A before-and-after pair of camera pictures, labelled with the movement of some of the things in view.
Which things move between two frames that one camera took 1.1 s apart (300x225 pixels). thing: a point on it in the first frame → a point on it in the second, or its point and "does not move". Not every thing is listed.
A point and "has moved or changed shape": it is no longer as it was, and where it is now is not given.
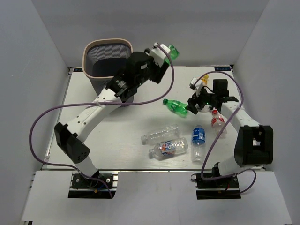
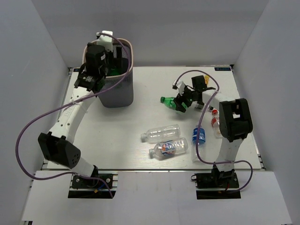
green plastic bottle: [174, 53] → [116, 71]
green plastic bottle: [176, 107] has moved or changed shape
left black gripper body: [152, 70] → [113, 63]
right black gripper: [191, 101] → [179, 98]
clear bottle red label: [218, 122] does not move
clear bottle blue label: [198, 140] does not move
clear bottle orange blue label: [168, 148] does not move
